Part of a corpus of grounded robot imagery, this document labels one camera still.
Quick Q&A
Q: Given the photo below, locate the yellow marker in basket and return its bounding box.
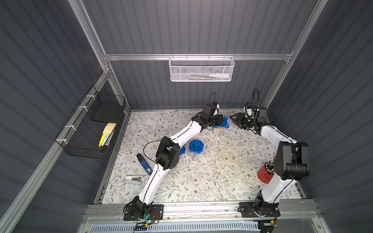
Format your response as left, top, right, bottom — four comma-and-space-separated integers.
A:
99, 134, 106, 147

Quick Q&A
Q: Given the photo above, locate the red pencil cup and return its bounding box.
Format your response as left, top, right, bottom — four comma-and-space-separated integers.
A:
257, 160, 275, 184

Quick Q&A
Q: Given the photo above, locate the black wire wall basket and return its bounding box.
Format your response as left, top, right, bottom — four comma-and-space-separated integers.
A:
55, 87, 126, 159

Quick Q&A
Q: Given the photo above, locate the white tube in basket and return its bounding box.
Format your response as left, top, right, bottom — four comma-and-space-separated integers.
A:
208, 73, 230, 79

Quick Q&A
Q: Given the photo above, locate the small silver teal stapler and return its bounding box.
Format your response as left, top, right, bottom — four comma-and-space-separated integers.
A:
123, 175, 144, 185

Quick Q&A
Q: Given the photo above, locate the white ventilated front panel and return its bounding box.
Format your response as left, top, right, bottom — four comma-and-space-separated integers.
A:
88, 220, 261, 233

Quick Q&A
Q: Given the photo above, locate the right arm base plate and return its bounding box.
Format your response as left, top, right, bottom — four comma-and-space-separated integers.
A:
237, 202, 281, 218

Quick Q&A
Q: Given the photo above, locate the black notebook in basket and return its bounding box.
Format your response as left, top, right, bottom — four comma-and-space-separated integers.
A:
90, 103, 123, 123

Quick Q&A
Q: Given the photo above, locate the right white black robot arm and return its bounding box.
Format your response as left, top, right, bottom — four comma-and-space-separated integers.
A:
229, 108, 310, 207

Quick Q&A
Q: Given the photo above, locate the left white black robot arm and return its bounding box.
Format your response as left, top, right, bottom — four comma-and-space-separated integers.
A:
131, 107, 223, 215

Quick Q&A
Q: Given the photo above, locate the white wire mesh basket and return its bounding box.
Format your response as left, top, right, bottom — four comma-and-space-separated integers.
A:
168, 55, 235, 82

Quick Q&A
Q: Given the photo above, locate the yellow sticky notes pad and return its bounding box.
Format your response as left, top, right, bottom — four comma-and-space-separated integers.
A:
103, 123, 117, 134

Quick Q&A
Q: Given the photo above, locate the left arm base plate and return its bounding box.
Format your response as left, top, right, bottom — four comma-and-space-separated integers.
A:
123, 203, 164, 221

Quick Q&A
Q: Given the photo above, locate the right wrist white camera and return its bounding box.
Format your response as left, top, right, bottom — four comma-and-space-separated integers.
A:
244, 102, 257, 118

